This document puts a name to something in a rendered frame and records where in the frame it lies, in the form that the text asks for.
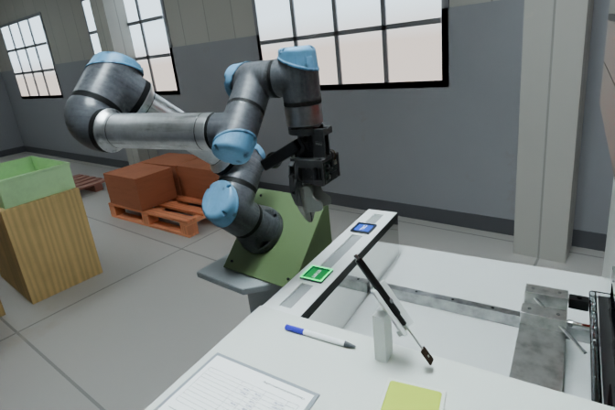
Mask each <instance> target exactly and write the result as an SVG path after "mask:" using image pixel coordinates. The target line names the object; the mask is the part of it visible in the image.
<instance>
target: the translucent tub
mask: <svg viewBox="0 0 615 410"><path fill-rule="evenodd" d="M446 397H447V392H446V391H444V390H440V389H436V388H432V387H428V386H424V385H420V384H416V383H409V382H405V381H401V380H396V379H393V378H388V379H387V381H386V384H385V387H384V389H383V394H382V397H381V400H380V403H379V405H378V408H377V410H445V402H446Z"/></svg>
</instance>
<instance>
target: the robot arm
mask: <svg viewBox="0 0 615 410"><path fill-rule="evenodd" d="M318 71H319V66H318V59H317V52H316V49H315V48H314V47H313V46H311V45H306V46H297V47H289V48H281V49H279V50H278V57H277V59H270V60H260V61H245V62H242V63H238V64H232V65H231V66H230V67H228V69H227V70H226V71H225V74H224V78H225V82H224V88H225V91H226V92H227V94H228V95H229V97H230V98H229V101H228V102H227V105H226V108H225V111H224V112H223V113H185V112H183V111H182V110H180V109H179V108H178V107H177V106H175V105H174V104H172V103H170V102H168V101H167V100H165V99H164V98H162V97H161V96H159V95H158V94H156V93H155V92H154V91H153V87H152V83H151V82H149V81H147V80H146V79H144V78H143V77H144V70H143V68H141V65H140V64H139V63H138V62H137V61H135V60H134V59H132V58H130V57H128V56H126V55H124V54H121V53H118V52H111V51H102V52H99V53H96V54H95V55H94V56H93V57H92V59H91V60H90V62H89V63H88V64H87V65H86V66H85V68H84V72H83V74H82V75H81V77H80V79H79V81H78V82H77V84H76V86H75V88H74V90H73V91H72V93H71V95H70V97H69V99H68V100H67V101H66V104H65V108H64V119H65V123H66V125H67V127H68V130H69V131H70V133H71V135H72V136H73V137H74V138H75V139H76V140H77V141H78V142H79V143H80V144H82V145H83V146H86V147H87V148H90V149H91V150H94V151H98V152H104V153H114V152H118V151H120V150H121V149H122V148H139V149H170V150H187V151H188V152H190V153H191V154H192V155H194V156H197V157H198V158H200V159H202V160H203V161H205V162H207V163H209V164H210V169H211V171H212V172H213V173H215V174H217V175H218V176H219V179H218V181H215V182H213V183H212V184H211V185H210V188H209V189H207V190H206V191H205V193H204V196H203V199H202V211H203V213H204V215H205V217H206V218H207V219H208V220H209V221H211V222H212V223H213V224H214V225H215V226H217V227H220V228H222V229H224V230H225V231H226V232H229V233H230V234H232V235H234V236H235V237H237V239H238V240H239V242H240V243H241V245H242V246H243V248H244V249H246V250H247V251H249V252H251V253H253V254H262V253H265V252H267V251H269V250H270V249H271V248H273V247H274V246H275V244H276V243H277V242H278V240H279V238H280V236H281V234H282V231H283V219H282V216H281V215H280V213H279V212H278V211H276V210H275V209H273V208H271V207H268V206H264V205H259V204H257V203H256V202H254V198H255V194H256V191H257V188H258V185H259V181H260V178H261V176H262V172H263V170H268V169H270V168H277V167H280V165H281V164H282V162H283V161H285V160H286V159H288V158H290V157H291V158H290V162H289V165H288V166H289V169H288V173H289V175H288V177H289V189H290V193H291V196H292V198H293V200H294V202H295V204H296V205H297V207H298V209H299V211H300V212H301V214H302V215H303V216H304V218H305V219H306V220H307V221H308V222H312V221H313V219H314V215H315V211H321V210H323V206H327V205H330V203H331V197H330V195H328V194H327V193H325V192H323V190H322V187H324V186H325V185H327V184H328V183H330V182H331V181H332V180H333V179H335V178H337V177H338V176H340V162H339V152H335V151H334V150H332V149H329V134H330V133H332V125H323V123H322V122H323V112H322V102H321V92H320V82H319V72H318ZM281 97H283V99H284V107H285V115H286V125H287V126H288V134H289V135H297V139H296V140H294V141H292V142H290V143H289V144H287V145H286V146H283V147H282V148H280V149H279V150H277V151H275V152H270V153H269V154H267V156H265V152H264V150H263V149H262V148H261V147H260V146H259V145H258V144H257V136H258V134H259V130H260V127H261V124H262V121H263V119H264V113H265V110H266V107H267V104H268V101H269V99H271V98H281ZM330 150H332V151H333V152H332V151H330ZM302 183H304V185H302ZM321 186H322V187H321Z"/></svg>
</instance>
